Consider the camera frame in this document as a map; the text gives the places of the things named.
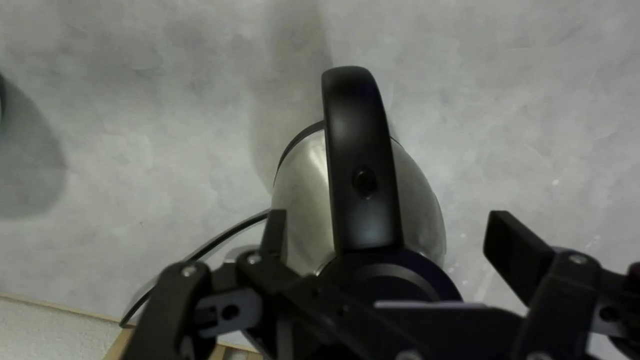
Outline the stainless steel electric kettle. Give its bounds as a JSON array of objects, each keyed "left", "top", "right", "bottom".
[{"left": 269, "top": 64, "right": 465, "bottom": 303}]

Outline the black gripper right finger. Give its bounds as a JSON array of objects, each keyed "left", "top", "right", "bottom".
[{"left": 482, "top": 210, "right": 640, "bottom": 360}]

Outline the black power cable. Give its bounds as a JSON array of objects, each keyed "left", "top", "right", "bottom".
[{"left": 118, "top": 207, "right": 273, "bottom": 328}]

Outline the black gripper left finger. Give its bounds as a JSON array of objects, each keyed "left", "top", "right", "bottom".
[{"left": 122, "top": 207, "right": 376, "bottom": 360}]

